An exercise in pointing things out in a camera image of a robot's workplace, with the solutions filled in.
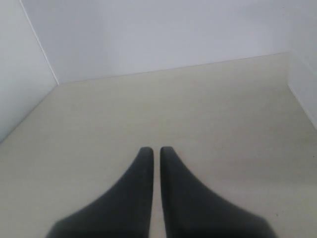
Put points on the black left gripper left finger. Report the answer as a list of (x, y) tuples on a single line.
[(124, 211)]

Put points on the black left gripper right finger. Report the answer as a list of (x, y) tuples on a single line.
[(192, 210)]

